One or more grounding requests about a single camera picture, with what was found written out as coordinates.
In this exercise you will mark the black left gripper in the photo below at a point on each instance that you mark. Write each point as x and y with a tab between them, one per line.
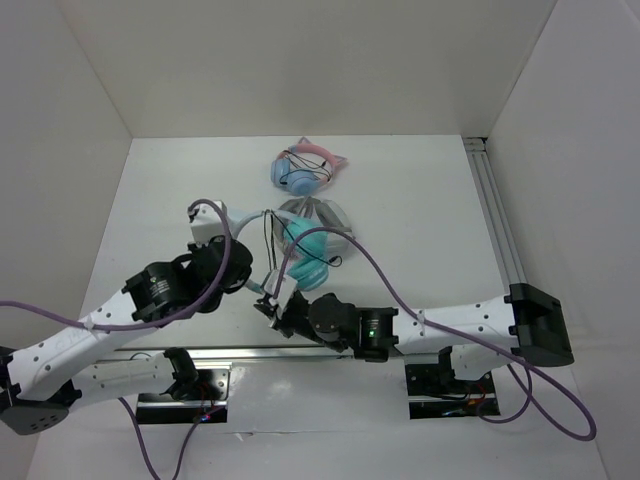
196	249

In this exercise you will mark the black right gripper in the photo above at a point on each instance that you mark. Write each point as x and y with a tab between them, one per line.
279	320

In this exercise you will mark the teal cat-ear headphones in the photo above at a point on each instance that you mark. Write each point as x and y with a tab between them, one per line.
309	263

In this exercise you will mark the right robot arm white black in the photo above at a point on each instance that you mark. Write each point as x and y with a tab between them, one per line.
469	340

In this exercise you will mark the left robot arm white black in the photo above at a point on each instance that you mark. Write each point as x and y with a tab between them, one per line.
42	384

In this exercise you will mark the grey white headphones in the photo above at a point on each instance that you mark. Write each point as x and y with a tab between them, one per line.
325	212

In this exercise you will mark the pink blue cat-ear headphones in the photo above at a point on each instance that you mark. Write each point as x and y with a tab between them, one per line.
305	167

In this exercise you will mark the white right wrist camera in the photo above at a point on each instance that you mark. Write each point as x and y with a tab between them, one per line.
278	289

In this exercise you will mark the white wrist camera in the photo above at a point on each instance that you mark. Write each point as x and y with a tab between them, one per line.
278	289
207	219

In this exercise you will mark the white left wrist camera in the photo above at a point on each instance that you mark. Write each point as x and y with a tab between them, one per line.
207	219

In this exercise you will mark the aluminium rail at table edge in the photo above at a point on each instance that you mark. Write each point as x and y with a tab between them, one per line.
231	357

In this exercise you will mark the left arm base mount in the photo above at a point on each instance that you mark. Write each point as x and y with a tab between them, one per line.
205	401

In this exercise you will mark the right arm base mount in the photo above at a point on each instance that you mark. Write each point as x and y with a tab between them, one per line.
435	393

